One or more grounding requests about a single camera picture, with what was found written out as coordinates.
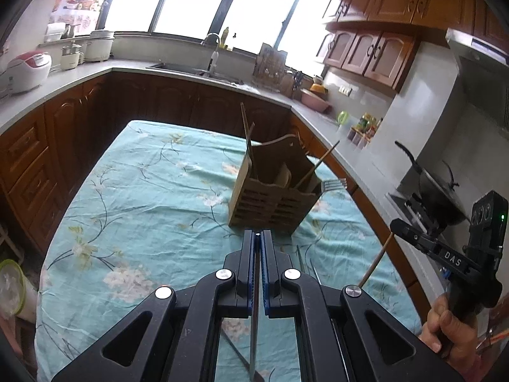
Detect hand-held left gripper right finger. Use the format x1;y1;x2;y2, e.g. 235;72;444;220
260;229;464;382

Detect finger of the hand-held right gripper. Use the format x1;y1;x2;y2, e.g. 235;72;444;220
403;195;443;236
389;219;475;273

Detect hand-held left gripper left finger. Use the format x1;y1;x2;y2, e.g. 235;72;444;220
52;229;259;382

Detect wooden utensil holder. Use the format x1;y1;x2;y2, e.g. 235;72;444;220
228;134;323;235

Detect person's right hand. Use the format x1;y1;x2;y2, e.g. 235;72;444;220
418;294;491;364

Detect black gas stove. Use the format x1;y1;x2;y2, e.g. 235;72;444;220
387;191;472;241

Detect black wok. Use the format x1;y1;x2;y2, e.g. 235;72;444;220
394;140;471;223

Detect seasoning bottles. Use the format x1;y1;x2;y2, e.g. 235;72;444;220
348;113;383;149

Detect teal floral tablecloth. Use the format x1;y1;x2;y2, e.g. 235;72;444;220
35;119;422;382

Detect pink basin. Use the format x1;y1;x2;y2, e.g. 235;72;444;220
300;88;333;114

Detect range hood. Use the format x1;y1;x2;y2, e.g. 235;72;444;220
445;28;509;130

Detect wooden upper cabinets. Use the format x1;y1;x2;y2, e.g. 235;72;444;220
314;0;509;93

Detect wooden cabinets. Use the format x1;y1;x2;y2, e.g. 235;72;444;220
314;0;509;93
0;71;428;299

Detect steel sink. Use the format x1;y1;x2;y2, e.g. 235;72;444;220
147;61;241;85

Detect chrome faucet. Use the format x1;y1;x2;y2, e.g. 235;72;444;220
201;33;222;74

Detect green rimmed plastic container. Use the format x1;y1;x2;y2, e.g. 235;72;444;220
0;258;27;321

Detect wooden lower cabinets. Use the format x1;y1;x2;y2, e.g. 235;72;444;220
0;71;428;299

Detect grey kitchen countertop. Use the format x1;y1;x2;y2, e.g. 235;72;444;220
0;58;414;287

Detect small white appliance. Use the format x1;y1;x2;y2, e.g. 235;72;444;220
59;40;85;71

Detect kitchen window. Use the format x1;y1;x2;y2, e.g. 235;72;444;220
101;0;338;77

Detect red and white rice cooker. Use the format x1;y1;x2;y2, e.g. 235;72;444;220
6;51;52;95

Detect white box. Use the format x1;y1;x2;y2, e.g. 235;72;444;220
45;22;66;43

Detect palm and fruit wall poster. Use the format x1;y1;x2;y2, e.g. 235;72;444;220
50;0;120;36

